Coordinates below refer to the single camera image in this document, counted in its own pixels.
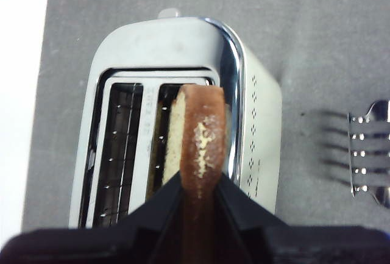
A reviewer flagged stainless steel toast rack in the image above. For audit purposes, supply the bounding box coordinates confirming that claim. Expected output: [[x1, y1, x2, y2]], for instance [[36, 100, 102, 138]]
[[347, 99, 390, 209]]

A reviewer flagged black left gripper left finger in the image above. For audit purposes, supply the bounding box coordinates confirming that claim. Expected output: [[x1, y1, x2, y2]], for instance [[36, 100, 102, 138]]
[[0, 172, 185, 264]]

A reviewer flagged brown-crusted bread slice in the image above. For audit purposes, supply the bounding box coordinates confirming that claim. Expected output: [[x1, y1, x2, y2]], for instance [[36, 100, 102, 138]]
[[161, 83, 228, 264]]

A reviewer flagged cream steel two-slot toaster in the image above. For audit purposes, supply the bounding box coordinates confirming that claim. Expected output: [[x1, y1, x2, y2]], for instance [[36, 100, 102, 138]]
[[68, 16, 283, 229]]

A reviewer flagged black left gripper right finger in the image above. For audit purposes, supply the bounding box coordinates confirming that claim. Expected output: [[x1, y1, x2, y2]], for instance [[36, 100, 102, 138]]
[[214, 173, 390, 264]]

